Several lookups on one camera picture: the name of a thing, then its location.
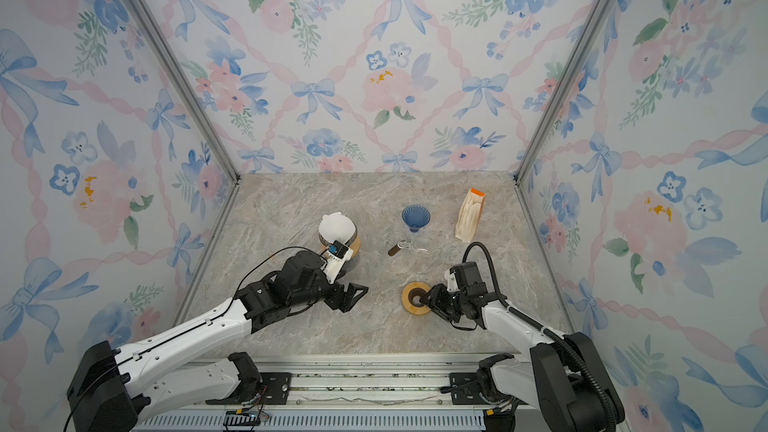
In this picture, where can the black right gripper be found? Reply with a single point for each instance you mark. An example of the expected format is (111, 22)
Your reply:
(437, 301)

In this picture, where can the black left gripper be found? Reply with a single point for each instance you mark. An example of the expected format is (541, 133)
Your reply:
(337, 301)

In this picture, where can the blue glass dripper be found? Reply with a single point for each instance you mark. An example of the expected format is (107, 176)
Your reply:
(415, 217)

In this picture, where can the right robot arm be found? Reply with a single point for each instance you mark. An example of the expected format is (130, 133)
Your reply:
(561, 375)

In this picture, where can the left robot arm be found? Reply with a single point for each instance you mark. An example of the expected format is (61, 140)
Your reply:
(116, 387)

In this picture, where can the coffee filter pack orange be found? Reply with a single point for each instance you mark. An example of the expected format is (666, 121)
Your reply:
(469, 215)

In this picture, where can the clear glass carafe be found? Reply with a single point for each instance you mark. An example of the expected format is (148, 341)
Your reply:
(349, 265)

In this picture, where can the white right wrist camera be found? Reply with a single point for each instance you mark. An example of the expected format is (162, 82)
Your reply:
(451, 281)

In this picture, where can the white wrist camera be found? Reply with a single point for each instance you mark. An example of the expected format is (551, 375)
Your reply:
(451, 281)
(337, 255)

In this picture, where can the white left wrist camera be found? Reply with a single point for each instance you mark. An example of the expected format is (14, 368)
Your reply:
(337, 255)

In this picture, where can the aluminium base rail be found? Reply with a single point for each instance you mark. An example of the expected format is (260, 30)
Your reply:
(369, 392)

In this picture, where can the aluminium frame post right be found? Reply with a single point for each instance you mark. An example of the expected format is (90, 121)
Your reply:
(582, 48)

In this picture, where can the aluminium frame post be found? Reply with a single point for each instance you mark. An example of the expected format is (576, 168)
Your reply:
(172, 67)
(582, 48)

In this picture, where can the aluminium frame post left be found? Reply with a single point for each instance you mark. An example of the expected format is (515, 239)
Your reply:
(172, 67)

